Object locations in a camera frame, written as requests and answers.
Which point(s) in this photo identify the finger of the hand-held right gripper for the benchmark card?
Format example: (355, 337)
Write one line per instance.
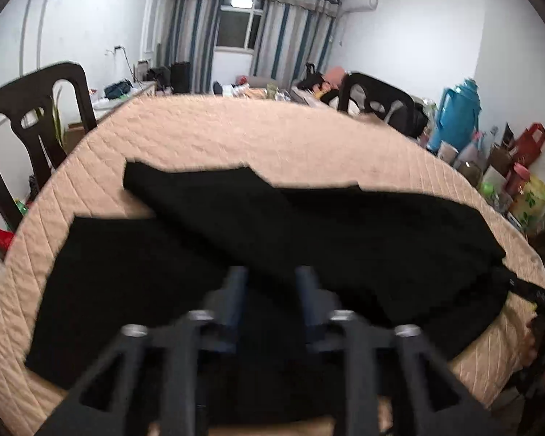
(529, 288)

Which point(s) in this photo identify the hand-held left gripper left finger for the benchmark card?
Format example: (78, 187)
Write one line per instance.
(236, 302)

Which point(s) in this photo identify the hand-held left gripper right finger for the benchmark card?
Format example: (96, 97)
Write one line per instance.
(306, 302)

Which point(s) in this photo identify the black pants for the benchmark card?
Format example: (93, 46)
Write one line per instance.
(345, 236)

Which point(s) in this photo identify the green floral bag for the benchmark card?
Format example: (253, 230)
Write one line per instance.
(533, 202)

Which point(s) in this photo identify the pink cup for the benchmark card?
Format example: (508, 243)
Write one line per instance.
(517, 177)

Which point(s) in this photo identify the brown paper bag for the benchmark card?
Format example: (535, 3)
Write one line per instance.
(499, 158)

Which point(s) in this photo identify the red paper gift bag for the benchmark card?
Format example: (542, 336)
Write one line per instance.
(529, 145)

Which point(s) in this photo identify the white cup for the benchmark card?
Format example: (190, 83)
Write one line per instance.
(446, 152)

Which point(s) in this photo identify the beige quilted table cover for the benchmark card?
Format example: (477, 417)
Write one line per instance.
(254, 131)

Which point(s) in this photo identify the blue thermos jug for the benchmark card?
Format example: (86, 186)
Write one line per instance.
(458, 113)

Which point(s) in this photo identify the black backpack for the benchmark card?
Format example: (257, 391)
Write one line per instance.
(311, 79)

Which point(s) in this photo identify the black plastic chair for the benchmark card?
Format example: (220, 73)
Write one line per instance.
(68, 81)
(372, 86)

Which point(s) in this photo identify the pink pillow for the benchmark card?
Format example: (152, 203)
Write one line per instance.
(335, 75)

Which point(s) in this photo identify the dark teal bag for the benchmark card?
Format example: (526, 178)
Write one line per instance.
(118, 89)

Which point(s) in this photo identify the green plant leaves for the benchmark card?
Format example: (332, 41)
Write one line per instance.
(57, 116)

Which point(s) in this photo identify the striped curtain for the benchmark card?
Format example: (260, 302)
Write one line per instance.
(195, 32)
(295, 36)

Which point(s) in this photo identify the window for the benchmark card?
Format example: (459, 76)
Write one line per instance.
(236, 27)

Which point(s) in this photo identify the white air conditioner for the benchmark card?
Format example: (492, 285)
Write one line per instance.
(359, 2)

